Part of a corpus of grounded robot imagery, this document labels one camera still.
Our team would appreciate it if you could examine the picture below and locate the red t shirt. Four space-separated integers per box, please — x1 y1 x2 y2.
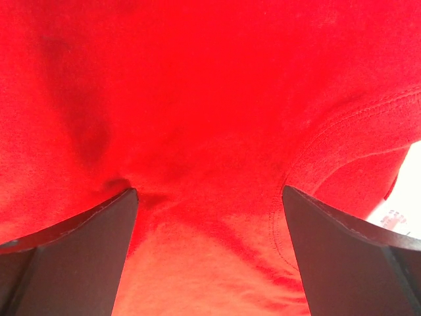
1 1 420 315

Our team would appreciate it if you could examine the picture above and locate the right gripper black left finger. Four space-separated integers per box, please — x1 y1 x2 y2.
1 188 138 316

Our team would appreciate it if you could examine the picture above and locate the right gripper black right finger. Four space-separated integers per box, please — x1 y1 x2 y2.
282 186 420 316

